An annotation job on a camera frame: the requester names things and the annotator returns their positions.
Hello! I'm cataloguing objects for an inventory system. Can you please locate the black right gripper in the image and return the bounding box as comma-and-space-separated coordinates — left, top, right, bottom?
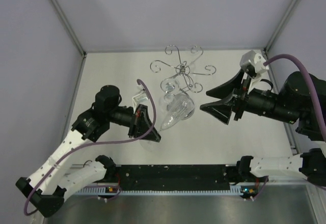
198, 68, 298, 125

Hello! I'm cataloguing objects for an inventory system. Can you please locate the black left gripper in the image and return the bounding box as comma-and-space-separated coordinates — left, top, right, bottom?
107, 104, 160, 142

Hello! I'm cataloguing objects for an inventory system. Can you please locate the ribbed clear flute glass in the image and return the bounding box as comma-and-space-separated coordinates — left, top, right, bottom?
154, 93, 195, 143

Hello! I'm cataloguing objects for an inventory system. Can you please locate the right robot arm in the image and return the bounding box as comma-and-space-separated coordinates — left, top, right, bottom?
200, 70, 325, 188

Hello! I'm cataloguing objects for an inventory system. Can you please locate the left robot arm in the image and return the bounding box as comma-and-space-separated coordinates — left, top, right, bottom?
16, 79, 161, 218

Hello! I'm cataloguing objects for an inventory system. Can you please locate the round clear wine glass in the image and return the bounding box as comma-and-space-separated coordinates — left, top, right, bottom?
159, 78, 179, 113

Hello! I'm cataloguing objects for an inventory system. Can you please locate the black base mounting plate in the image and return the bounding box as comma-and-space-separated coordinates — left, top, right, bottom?
99, 164, 256, 190

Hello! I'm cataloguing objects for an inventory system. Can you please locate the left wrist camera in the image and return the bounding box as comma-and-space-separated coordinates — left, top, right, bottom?
132, 89, 148, 111

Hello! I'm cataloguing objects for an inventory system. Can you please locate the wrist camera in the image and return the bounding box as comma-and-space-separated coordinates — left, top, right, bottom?
240, 50, 269, 92
132, 89, 148, 111

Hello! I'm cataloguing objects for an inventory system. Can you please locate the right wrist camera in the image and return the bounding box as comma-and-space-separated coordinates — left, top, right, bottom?
240, 50, 269, 92

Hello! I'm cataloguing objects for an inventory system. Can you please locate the chrome wire glass rack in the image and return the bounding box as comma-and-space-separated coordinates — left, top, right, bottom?
149, 45, 217, 96

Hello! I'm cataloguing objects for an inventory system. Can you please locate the grey slotted cable duct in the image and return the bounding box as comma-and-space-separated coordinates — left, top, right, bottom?
76, 184, 256, 195

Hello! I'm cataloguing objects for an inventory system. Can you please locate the aluminium frame rail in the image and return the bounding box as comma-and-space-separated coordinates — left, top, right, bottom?
67, 164, 310, 185

